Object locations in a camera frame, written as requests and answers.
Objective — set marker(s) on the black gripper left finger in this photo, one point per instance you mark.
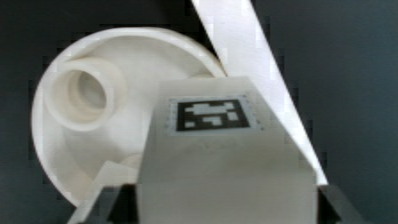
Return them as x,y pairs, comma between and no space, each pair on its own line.
115,210

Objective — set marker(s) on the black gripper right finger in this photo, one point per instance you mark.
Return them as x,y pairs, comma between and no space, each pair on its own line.
337,210

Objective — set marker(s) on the white round stool seat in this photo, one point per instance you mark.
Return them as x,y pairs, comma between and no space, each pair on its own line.
97,96

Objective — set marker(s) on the white fence wall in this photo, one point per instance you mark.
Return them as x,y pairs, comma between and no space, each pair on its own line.
239,40

